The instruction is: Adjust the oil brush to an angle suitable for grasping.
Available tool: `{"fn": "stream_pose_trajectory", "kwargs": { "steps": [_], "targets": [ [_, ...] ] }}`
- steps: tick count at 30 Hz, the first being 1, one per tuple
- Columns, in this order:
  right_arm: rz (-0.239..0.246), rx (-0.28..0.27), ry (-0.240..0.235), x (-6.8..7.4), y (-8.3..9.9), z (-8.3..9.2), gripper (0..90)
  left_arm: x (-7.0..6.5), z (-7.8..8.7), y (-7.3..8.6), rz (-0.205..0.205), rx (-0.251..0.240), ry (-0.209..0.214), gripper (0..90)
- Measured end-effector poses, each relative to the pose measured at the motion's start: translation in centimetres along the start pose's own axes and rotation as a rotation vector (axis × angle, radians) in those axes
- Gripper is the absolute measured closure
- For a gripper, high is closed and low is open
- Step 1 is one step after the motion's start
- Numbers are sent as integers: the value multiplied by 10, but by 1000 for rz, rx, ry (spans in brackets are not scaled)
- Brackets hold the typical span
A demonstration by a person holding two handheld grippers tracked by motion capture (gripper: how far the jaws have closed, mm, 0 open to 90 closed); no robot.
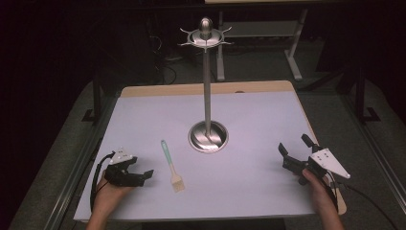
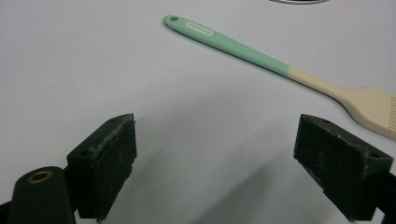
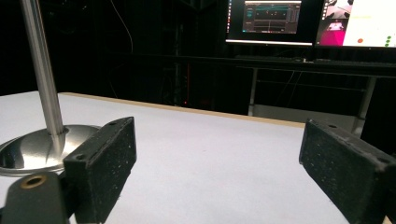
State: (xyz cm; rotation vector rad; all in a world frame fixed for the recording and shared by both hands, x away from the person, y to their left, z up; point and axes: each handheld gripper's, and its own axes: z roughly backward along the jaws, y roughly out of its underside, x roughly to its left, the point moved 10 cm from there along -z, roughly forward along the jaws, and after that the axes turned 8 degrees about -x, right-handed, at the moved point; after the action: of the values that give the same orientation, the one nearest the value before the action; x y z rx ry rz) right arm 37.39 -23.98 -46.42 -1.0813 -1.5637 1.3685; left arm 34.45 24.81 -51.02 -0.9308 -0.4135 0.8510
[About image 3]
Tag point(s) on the dark screen computer monitor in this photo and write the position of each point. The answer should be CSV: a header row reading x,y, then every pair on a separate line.
x,y
269,21

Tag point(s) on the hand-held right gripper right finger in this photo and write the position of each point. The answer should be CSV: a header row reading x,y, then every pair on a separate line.
x,y
342,168

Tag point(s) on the black desk with metal legs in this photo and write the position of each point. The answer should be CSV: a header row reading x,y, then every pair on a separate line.
x,y
311,71

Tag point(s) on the silver metal stand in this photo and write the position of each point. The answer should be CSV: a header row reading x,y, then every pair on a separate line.
x,y
43,93

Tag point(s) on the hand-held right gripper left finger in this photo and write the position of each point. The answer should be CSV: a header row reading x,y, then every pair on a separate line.
x,y
102,165

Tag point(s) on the white screen computer monitor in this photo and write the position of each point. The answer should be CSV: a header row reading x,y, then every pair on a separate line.
x,y
358,23

